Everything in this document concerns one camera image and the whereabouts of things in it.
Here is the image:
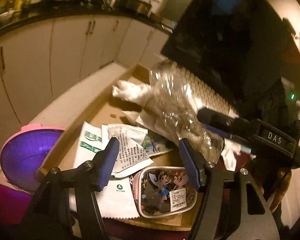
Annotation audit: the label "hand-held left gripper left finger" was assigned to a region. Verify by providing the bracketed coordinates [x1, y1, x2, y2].
[15, 137, 120, 240]

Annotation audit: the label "green white packet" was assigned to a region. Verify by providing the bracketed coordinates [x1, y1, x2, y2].
[73, 121, 138, 219]

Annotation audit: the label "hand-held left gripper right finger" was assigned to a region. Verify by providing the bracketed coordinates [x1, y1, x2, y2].
[179, 137, 281, 240]

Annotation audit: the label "black kitchen countertop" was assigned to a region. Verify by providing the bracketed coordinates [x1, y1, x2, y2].
[0, 1, 177, 41]

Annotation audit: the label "pink purple plastic basin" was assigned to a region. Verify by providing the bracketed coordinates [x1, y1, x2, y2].
[0, 123, 66, 195]

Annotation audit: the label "torn white printed packet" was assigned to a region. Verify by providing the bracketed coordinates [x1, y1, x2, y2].
[101, 123, 153, 179]

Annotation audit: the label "white kitchen cabinets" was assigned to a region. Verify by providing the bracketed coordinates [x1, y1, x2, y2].
[0, 17, 171, 157]

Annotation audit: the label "large clear plastic bag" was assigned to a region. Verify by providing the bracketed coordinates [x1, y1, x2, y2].
[140, 61, 226, 162]

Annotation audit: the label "white cloth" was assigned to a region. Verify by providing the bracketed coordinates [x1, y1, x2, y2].
[111, 79, 155, 107]

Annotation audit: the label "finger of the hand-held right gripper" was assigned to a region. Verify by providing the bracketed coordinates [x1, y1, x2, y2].
[207, 127, 253, 153]
[197, 107, 255, 136]

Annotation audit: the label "scenic print snack packet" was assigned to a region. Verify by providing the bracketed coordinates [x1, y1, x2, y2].
[141, 132, 176, 156]

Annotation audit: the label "clear cartoon pouch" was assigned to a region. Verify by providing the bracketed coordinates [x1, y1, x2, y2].
[131, 166, 198, 218]

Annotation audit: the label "cardboard box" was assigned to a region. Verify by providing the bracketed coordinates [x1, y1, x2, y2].
[39, 64, 209, 232]

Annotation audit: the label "white keyboard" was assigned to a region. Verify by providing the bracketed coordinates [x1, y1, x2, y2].
[174, 64, 240, 119]

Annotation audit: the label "black monitor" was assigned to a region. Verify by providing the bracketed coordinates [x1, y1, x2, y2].
[161, 0, 300, 121]

